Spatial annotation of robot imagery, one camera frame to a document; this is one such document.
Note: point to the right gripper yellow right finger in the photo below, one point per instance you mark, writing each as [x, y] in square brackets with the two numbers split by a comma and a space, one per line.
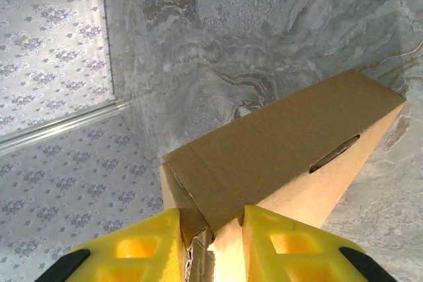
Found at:
[257, 229]

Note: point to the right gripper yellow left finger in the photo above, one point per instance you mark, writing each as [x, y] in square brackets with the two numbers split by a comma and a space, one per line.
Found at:
[165, 229]

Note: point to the brown cardboard paper box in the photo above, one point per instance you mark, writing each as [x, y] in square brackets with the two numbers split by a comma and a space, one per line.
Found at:
[271, 150]

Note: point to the aluminium left frame post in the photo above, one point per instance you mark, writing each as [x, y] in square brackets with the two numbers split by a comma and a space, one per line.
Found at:
[66, 123]

